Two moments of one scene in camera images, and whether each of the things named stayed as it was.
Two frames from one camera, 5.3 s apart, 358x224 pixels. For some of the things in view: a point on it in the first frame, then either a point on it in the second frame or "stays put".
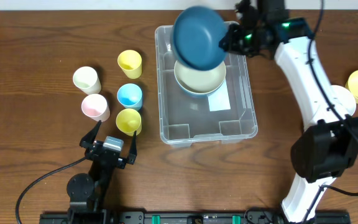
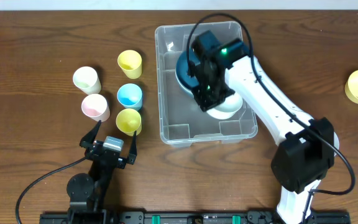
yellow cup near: [128, 121] stays put
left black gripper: [105, 154] stays put
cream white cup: [86, 78] stays put
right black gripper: [234, 38] -> [212, 100]
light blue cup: [130, 96] stays put
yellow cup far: [130, 62] stays put
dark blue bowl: [196, 35] -> [190, 83]
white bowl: [345, 100] -> [230, 107]
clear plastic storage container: [184, 119] stays put
